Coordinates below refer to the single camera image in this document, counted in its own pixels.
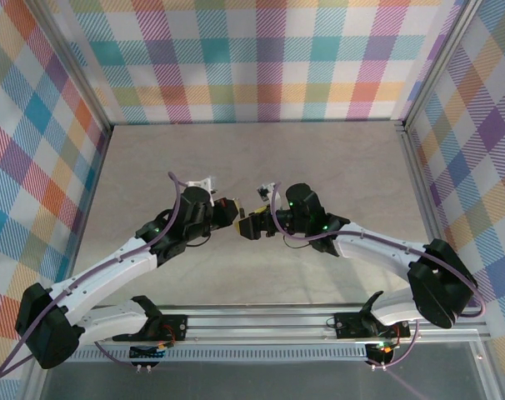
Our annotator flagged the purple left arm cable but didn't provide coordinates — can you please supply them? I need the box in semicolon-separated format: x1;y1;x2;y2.
0;171;183;380

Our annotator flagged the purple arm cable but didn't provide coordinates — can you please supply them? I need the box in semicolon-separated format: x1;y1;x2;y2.
0;171;183;380
271;182;487;368

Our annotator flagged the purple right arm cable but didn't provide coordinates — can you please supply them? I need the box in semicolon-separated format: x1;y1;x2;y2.
271;182;487;368

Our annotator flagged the long aluminium base rail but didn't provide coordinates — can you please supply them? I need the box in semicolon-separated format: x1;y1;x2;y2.
89;303;493;347

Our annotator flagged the aluminium frame side rail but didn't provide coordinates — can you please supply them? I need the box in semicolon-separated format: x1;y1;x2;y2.
64;127;112;288
396;120;448;251

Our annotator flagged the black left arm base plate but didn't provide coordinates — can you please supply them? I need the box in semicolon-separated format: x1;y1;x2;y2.
152;314;190;345

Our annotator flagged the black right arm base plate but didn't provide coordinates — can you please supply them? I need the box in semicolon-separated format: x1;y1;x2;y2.
334;311;411;341

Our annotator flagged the slotted grey cable duct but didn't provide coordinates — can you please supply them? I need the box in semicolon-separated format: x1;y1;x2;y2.
68;343;370;363

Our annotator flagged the aluminium frame post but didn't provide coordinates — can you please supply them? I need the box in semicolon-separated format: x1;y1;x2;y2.
402;0;483;126
25;0;113;133

